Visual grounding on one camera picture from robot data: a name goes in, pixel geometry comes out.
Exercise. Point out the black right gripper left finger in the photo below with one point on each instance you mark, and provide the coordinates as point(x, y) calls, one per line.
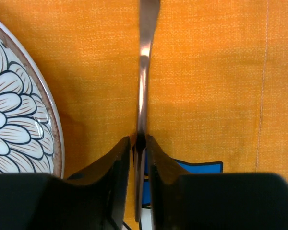
point(90, 199)

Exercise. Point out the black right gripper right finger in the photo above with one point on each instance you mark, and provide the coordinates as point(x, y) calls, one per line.
point(181, 200)

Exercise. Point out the floral patterned ceramic plate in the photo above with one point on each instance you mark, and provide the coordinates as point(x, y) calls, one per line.
point(31, 136)

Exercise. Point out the yellow Mickey Mouse placemat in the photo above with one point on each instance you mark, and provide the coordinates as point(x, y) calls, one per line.
point(217, 91)

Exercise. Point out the copper butter knife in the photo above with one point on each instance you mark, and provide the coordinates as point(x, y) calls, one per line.
point(148, 17)

